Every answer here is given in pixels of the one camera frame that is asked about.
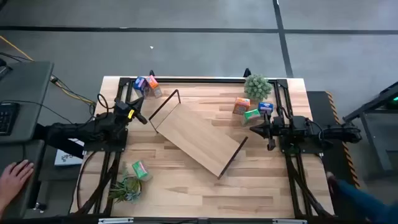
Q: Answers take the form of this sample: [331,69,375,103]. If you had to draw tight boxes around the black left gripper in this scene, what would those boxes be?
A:
[114,96,149,125]

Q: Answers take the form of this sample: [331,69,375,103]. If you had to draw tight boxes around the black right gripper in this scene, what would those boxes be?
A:
[249,113,282,152]

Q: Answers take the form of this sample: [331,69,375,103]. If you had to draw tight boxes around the green Apple Jacks cereal box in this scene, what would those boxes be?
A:
[241,108,261,126]
[132,160,153,182]

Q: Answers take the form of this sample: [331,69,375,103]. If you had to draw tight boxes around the blue Frosted Flakes cereal box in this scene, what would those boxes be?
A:
[133,76,150,97]
[257,101,274,115]

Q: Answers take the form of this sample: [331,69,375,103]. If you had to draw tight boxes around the orange Mini-Wheats cereal box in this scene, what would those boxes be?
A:
[232,96,251,116]
[145,74,163,99]

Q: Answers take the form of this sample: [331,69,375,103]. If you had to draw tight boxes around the wooden shelf with black legs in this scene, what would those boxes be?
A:
[148,89,249,180]

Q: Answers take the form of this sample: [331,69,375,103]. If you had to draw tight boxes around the round pale green succulent plant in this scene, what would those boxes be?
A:
[244,73,273,101]

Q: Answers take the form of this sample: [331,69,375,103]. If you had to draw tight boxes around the black mat with hazard stripes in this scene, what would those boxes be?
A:
[306,90,371,222]

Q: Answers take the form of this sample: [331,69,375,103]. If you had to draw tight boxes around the spiky potted plant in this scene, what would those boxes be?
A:
[108,167,144,205]

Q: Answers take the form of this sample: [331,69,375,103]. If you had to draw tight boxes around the person's foot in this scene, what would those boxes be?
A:
[326,172,340,194]

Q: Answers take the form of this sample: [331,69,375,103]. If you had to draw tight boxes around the white printed cardboard box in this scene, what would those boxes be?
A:
[54,138,85,167]

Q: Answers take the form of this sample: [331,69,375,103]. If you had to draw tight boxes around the grey desk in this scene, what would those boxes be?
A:
[0,60,55,218]

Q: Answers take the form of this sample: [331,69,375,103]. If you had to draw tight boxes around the grey metal side table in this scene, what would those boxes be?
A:
[343,81,398,175]

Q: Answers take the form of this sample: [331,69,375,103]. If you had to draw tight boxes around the person's leg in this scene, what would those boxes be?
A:
[337,179,398,224]

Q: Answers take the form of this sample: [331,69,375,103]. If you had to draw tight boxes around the black keyboard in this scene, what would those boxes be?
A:
[0,102,19,136]

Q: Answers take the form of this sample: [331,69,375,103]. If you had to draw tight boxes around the person's hand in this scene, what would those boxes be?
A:
[0,159,35,215]

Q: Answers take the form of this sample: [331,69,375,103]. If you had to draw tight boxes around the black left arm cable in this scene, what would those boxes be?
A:
[97,93,110,111]

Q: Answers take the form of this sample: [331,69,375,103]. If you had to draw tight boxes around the silver metal bracket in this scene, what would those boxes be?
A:
[98,217,134,224]
[272,218,308,224]

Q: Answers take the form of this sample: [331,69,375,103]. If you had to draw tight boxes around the yellow cable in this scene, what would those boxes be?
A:
[0,35,96,105]

